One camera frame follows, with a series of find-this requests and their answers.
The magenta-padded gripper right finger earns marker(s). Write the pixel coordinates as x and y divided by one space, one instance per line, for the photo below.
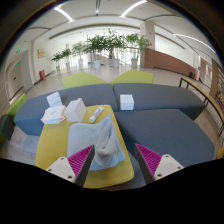
160 165

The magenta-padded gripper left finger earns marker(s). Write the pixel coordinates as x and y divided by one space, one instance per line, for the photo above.
63 166

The light blue-grey towel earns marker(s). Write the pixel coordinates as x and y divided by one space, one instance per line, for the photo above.
100 140

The large grey sofa seat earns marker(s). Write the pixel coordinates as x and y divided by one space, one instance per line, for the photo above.
166 136

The white soft tissue pack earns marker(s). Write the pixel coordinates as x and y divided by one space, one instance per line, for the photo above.
53 115

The white tissue box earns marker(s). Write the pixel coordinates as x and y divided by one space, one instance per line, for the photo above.
75 110

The white tube with red print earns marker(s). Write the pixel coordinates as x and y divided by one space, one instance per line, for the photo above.
96 114

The long grey sofa seat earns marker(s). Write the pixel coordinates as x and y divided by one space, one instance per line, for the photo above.
36 110

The small white box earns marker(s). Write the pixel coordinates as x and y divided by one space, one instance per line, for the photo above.
54 99

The dark grey block seat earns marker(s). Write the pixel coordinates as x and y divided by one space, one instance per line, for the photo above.
6 126

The white cube box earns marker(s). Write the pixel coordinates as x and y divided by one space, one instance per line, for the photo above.
126 101

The lime green side seat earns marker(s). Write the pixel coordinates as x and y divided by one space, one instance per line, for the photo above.
16 105

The lime green sofa seat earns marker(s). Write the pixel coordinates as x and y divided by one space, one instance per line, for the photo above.
81 80
133 76

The red fire extinguisher cabinet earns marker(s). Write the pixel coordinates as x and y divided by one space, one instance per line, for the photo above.
42 75

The pale double door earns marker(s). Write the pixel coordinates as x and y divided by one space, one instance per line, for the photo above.
15 80

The wooden shelf unit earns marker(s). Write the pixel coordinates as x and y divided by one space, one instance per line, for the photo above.
218 81

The brown brick counter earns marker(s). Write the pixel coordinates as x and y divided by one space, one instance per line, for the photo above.
166 61

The group of potted plants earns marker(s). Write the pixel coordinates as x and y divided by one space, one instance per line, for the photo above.
100 45

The ceiling strip lights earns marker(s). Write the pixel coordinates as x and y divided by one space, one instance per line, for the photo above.
65 14

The wooden bench with black frame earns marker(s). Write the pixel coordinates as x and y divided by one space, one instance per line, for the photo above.
203 91

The framed wall notice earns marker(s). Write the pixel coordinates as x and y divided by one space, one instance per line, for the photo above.
41 53

